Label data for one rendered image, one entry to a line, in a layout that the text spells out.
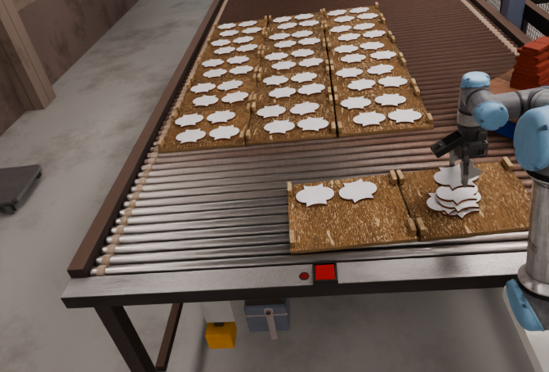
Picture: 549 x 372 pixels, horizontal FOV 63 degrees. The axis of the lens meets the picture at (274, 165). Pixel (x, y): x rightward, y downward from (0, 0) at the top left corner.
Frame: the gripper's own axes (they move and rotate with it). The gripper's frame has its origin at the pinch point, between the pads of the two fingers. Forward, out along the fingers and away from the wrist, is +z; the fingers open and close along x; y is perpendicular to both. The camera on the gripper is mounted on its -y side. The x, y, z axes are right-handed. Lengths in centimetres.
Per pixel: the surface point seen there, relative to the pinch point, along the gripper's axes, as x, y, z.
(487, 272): -29.0, -0.9, 13.9
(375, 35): 163, 13, 11
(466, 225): -11.0, 0.0, 11.8
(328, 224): -1.6, -43.1, 11.8
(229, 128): 72, -79, 11
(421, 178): 15.6, -5.8, 11.8
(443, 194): 0.8, -3.4, 7.7
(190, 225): 10, -93, 14
